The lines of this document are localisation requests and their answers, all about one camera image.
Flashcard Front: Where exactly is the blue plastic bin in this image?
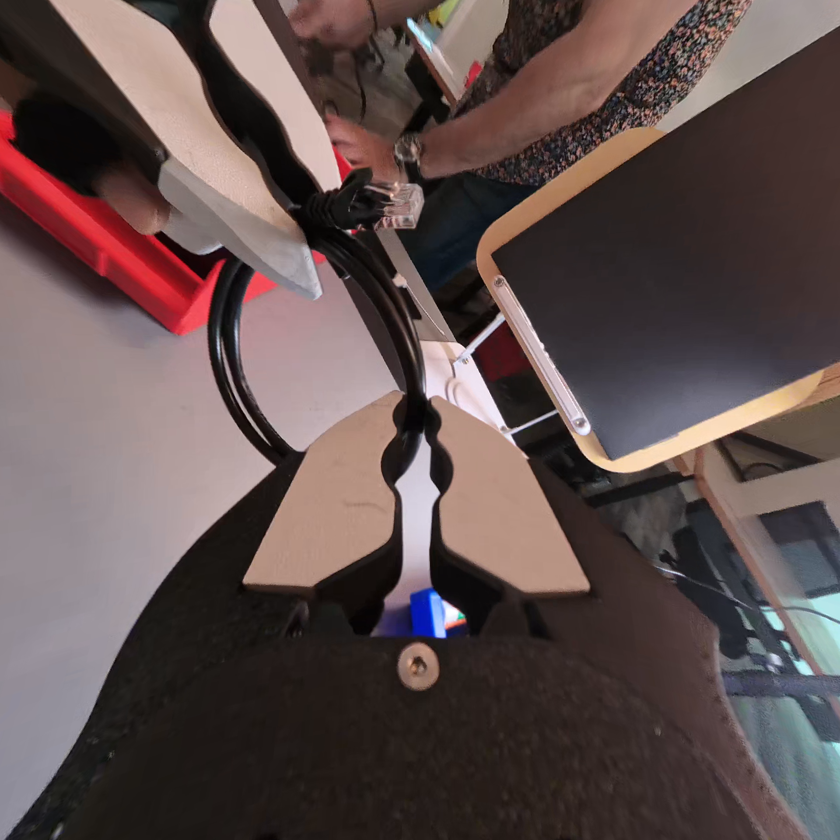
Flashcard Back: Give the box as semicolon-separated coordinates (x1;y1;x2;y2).
410;588;468;639

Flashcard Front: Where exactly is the black board with wooden rim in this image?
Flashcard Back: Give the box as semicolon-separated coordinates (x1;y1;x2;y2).
476;26;840;473

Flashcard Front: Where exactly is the person's left hand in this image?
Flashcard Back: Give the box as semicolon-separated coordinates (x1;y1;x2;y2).
98;172;173;236

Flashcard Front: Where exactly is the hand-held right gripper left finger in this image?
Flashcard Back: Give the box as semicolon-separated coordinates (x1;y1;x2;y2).
243;390;411;598

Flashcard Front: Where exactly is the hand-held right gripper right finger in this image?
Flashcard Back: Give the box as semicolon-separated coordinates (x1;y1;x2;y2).
425;395;592;598

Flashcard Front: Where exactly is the pale wooden frame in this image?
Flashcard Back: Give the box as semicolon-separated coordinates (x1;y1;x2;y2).
676;367;840;677

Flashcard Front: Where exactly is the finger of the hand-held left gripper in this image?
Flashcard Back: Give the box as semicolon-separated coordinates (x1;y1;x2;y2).
52;0;324;301
197;0;343;196

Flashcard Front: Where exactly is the black ethernet cable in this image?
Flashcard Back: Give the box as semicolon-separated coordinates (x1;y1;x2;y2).
209;167;427;463

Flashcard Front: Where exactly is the red plastic bin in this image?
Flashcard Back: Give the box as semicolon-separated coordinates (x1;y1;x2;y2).
0;112;329;336

